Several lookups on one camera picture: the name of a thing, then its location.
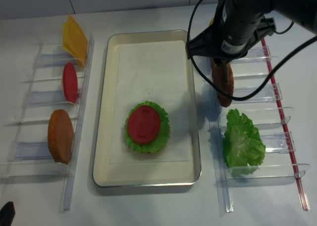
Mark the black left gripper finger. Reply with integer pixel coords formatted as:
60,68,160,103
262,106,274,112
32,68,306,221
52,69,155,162
0,201,15,226

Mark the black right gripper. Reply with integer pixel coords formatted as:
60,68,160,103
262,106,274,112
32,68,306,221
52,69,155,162
186,15,276,63

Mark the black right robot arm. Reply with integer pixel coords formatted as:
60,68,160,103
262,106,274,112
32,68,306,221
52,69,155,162
186,0,317,63

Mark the green lettuce leaf in rack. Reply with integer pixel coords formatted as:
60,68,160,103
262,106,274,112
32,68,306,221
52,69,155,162
222,109,266,177

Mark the red tomato slice on tray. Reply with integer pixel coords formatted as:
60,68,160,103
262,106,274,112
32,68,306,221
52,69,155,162
127,105,160,144

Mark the green lettuce leaf on tray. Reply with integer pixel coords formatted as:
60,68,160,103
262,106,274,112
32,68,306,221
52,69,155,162
123,101,170,154

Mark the red tomato slice in rack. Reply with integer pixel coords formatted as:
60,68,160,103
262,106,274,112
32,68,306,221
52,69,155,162
62,62,78,103

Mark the yellow cheese slices stack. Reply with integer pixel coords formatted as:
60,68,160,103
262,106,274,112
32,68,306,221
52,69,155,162
62,15,88,67

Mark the clear acrylic rack left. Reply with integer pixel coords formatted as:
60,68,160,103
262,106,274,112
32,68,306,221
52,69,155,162
0,37,95,211

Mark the clear acrylic rack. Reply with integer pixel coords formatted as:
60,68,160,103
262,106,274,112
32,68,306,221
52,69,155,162
198,30,311,215
0,37,95,211

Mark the white paper tray liner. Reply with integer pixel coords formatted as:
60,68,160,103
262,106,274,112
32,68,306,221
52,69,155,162
110,41,192,164

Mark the brown bun half left rack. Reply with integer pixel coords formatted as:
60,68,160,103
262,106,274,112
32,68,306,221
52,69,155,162
48,109,74,164

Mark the clear acrylic rack right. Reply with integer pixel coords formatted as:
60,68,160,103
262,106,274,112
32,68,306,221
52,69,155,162
198,30,311,215

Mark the cream rectangular metal tray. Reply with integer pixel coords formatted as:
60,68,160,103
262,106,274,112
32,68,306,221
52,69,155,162
93,30,201,187

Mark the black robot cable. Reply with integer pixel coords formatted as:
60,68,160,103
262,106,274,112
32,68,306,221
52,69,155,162
187,0,317,101

